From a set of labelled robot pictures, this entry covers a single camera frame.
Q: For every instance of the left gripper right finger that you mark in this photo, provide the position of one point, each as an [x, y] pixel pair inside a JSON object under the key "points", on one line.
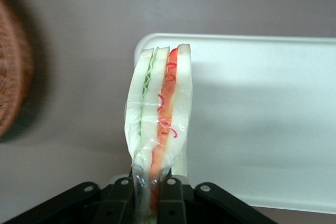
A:
{"points": [[197, 208]]}

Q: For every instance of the cream plastic tray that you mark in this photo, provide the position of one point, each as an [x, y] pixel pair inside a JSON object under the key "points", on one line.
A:
{"points": [[262, 103]]}

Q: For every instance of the triangle sandwich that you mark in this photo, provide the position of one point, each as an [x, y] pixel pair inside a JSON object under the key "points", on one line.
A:
{"points": [[168, 98]]}

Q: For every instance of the brown wicker basket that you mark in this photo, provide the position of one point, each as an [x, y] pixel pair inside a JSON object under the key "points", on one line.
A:
{"points": [[13, 77]]}

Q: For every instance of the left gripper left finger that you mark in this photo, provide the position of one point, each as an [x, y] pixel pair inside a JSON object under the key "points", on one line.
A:
{"points": [[92, 208]]}

